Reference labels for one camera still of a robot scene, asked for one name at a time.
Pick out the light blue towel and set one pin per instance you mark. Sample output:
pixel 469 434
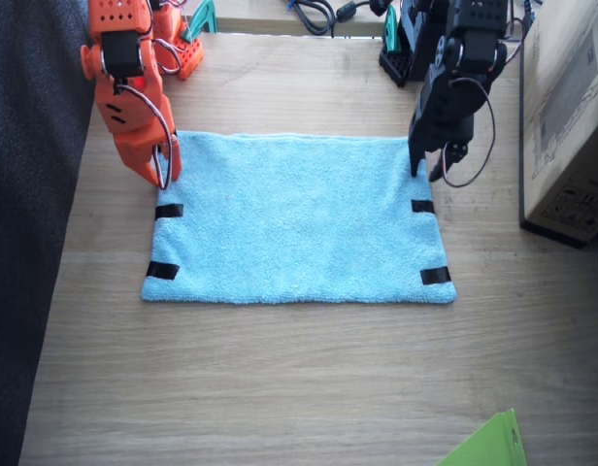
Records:
pixel 299 223

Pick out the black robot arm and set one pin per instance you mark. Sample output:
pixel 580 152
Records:
pixel 474 34

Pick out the green table clamp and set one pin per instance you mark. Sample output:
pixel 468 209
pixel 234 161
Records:
pixel 391 31
pixel 202 19

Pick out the brown cardboard box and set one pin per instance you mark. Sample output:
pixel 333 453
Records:
pixel 566 121

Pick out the green plastic sheet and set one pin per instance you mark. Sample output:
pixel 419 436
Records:
pixel 493 444

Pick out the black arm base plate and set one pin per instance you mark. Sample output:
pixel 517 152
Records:
pixel 396 65

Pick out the orange arm base plate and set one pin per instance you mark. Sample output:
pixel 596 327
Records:
pixel 189 58

